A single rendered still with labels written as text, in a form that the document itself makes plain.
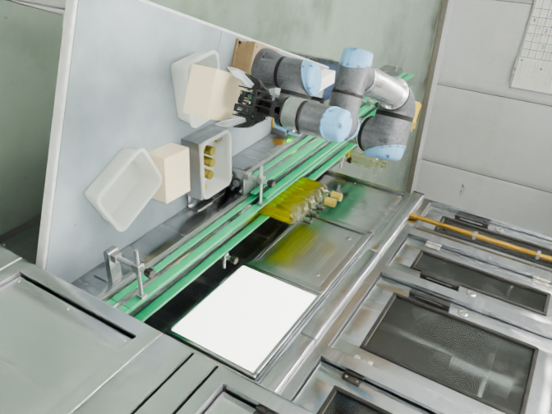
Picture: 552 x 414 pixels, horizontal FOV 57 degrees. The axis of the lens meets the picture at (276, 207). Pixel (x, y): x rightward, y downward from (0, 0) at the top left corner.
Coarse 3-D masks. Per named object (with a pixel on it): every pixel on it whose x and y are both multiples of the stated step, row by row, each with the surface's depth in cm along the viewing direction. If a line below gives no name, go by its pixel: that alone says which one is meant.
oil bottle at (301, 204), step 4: (276, 196) 205; (280, 196) 205; (284, 196) 205; (288, 196) 205; (280, 200) 203; (284, 200) 203; (288, 200) 203; (292, 200) 203; (296, 200) 203; (300, 200) 203; (292, 204) 201; (296, 204) 201; (300, 204) 201; (304, 204) 201; (300, 208) 199; (304, 208) 200; (304, 212) 200
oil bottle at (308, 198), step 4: (288, 188) 211; (292, 188) 211; (284, 192) 208; (288, 192) 208; (292, 192) 208; (296, 192) 208; (300, 192) 208; (304, 192) 208; (292, 196) 206; (296, 196) 206; (300, 196) 205; (304, 196) 205; (308, 196) 205; (312, 196) 206; (304, 200) 204; (308, 200) 204; (312, 200) 205; (308, 204) 204; (312, 208) 207
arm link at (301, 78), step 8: (280, 64) 181; (288, 64) 180; (296, 64) 179; (304, 64) 178; (312, 64) 178; (280, 72) 181; (288, 72) 179; (296, 72) 178; (304, 72) 176; (312, 72) 177; (320, 72) 183; (280, 80) 182; (288, 80) 179; (296, 80) 178; (304, 80) 177; (312, 80) 178; (320, 80) 184; (288, 88) 179; (296, 88) 179; (304, 88) 178; (312, 88) 179; (304, 96) 180
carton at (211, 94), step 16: (192, 64) 124; (192, 80) 124; (208, 80) 122; (224, 80) 125; (192, 96) 124; (208, 96) 122; (224, 96) 127; (192, 112) 125; (208, 112) 123; (224, 112) 129
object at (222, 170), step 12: (228, 132) 183; (204, 144) 172; (216, 144) 188; (228, 144) 186; (216, 156) 191; (228, 156) 189; (216, 168) 194; (228, 168) 191; (204, 180) 178; (216, 180) 194; (228, 180) 193; (204, 192) 181; (216, 192) 188
